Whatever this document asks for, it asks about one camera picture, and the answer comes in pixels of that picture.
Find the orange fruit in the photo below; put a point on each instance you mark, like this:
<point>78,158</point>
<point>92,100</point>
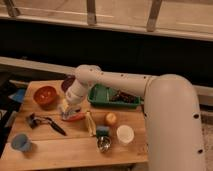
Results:
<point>110,119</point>

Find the white plastic cup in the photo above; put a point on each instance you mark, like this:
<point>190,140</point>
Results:
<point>125,134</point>

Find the blue cloth at left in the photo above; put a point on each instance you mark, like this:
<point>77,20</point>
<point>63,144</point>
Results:
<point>18,96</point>

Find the blue cup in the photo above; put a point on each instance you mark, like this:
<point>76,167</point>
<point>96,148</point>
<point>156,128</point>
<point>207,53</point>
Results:
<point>21,143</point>

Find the dark grapes bunch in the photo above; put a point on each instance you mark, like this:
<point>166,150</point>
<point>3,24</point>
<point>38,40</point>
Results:
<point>124,97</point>

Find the purple bowl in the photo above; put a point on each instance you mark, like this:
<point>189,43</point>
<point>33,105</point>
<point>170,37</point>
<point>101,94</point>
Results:
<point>67,83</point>

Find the red-brown bowl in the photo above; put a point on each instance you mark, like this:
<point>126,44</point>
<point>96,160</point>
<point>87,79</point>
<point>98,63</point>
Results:
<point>45,96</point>

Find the green sponge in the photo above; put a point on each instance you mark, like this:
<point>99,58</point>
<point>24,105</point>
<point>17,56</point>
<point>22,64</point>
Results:
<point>102,131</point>

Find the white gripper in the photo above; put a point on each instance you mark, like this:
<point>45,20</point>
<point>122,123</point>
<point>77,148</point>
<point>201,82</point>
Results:
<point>73,97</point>

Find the black-handled peeler tool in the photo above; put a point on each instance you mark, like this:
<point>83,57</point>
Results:
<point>34,121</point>

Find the green plastic tray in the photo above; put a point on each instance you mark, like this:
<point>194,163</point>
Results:
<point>100,96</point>

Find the white towel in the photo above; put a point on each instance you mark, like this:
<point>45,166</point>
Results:
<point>72,110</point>

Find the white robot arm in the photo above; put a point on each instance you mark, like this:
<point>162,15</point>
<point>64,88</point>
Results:
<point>172,114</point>

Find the orange carrot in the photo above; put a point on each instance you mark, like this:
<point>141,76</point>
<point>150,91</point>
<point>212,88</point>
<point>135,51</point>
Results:
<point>73,118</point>

